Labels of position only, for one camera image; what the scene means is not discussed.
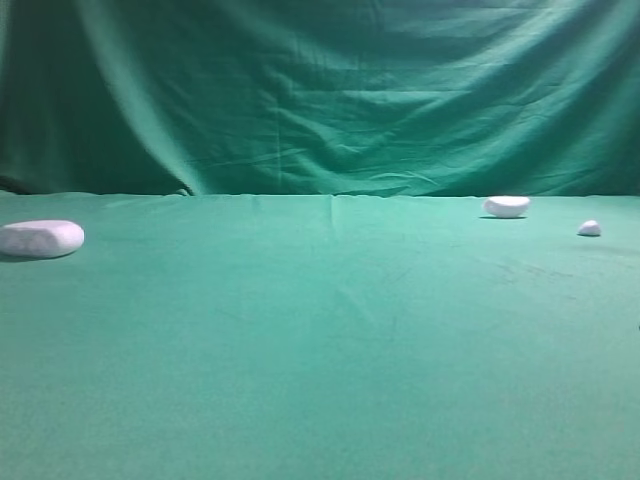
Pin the small white earbud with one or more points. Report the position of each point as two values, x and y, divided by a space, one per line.
590 228

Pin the white earphone case left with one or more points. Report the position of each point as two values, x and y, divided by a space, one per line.
41 239

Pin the white earphone case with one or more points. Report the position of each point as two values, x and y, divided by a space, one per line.
506 207
41 239

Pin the white earphone case right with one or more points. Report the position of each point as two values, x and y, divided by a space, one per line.
506 207

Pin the green table cloth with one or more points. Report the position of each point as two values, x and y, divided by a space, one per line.
320 337

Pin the green backdrop curtain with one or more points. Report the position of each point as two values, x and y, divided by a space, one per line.
384 98

